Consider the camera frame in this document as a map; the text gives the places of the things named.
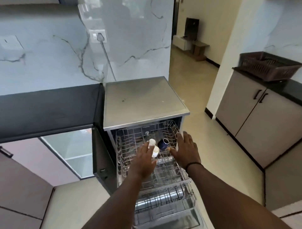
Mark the small white cup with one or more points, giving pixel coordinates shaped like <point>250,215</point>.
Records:
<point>155,151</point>
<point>152,142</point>

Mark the person's left forearm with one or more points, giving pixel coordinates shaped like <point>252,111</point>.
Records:
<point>113,205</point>

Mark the pink base cabinet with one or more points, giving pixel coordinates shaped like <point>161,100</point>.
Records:
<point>23,188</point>

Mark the brown plastic basket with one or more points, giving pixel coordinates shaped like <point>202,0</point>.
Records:
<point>266,68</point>

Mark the person's left hand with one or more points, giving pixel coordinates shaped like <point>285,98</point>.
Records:
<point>141,165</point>

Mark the person's right forearm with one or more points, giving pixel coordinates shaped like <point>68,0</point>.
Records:
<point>231,200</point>

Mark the beige ribbed wall cabinet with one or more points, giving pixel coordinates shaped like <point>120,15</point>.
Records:
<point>35,6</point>

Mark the silver dishwasher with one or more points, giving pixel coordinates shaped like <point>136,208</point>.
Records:
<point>141,101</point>

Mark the white low cabinet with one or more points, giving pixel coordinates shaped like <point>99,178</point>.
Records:
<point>180,42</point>

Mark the black wristband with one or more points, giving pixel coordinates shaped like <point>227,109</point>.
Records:
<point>193,163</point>

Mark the white wall socket with plug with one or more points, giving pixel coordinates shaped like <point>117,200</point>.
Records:
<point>99,35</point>

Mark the brown cardboard box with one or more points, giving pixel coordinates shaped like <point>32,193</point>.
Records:
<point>200,50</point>

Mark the dark blue mug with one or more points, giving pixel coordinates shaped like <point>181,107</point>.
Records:
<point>162,144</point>

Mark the black water dispenser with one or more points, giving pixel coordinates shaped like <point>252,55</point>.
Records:
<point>192,27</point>

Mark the small white cup top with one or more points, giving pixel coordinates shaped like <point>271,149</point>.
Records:
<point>152,142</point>

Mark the person's right hand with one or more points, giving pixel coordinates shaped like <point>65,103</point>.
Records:
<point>186,151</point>

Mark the white cabinet shelf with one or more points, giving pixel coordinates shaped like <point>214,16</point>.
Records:
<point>79,156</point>

